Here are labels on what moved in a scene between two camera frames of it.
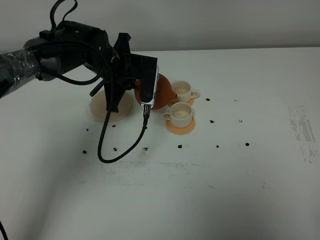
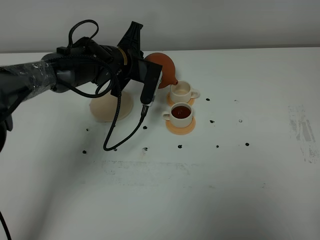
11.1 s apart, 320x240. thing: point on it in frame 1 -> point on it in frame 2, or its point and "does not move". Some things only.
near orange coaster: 182,131 does not move
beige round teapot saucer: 98,107 does not move
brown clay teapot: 164,96 -> 168,77
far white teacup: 184,92 does not move
